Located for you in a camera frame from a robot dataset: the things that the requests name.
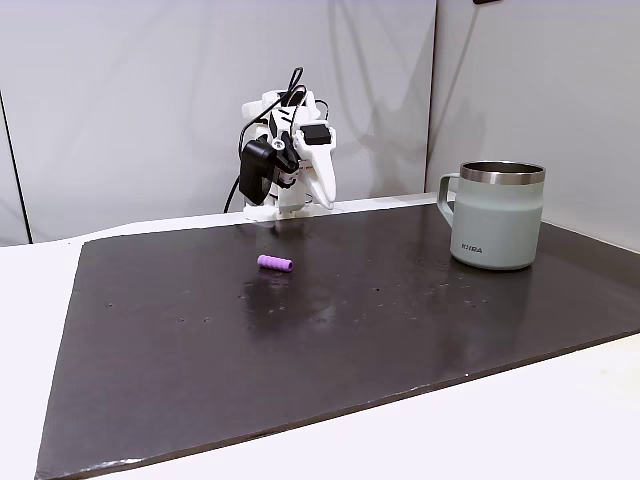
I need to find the purple ribbed pen grip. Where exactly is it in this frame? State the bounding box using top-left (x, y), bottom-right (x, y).
top-left (256, 254), bottom-right (295, 275)

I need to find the grey-green mug steel rim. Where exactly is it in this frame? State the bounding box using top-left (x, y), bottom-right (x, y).
top-left (437, 160), bottom-right (547, 272)

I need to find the black table mat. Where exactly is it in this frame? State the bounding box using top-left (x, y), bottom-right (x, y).
top-left (33, 202), bottom-right (640, 480)

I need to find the black oval camera box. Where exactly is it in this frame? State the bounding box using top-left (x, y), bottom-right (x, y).
top-left (238, 139), bottom-right (276, 207)

